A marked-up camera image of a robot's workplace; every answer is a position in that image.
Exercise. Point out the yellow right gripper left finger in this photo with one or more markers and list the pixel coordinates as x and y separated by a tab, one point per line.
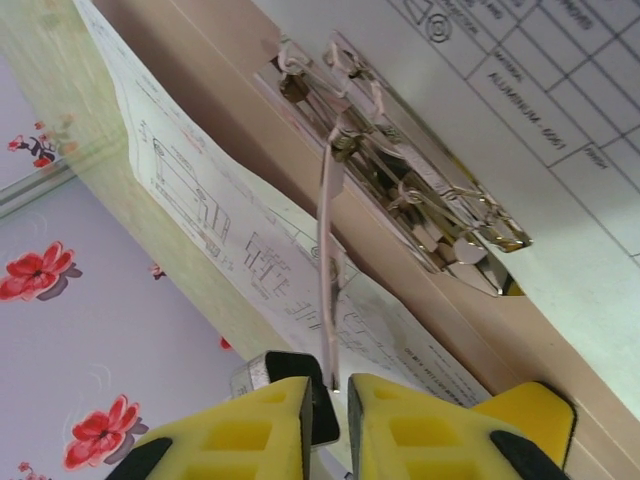
225	440

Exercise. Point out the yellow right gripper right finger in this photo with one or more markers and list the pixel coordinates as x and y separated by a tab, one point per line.
440	440

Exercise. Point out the white technical drawing sheet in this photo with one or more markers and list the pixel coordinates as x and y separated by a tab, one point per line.
240	240
500	50

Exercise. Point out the metal folder spring clip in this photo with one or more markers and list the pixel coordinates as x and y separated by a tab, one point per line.
400	165

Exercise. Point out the green marbled table cover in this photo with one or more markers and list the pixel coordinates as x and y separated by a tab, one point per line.
75	100

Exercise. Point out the aluminium side rail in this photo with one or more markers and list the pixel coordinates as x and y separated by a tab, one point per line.
30	192

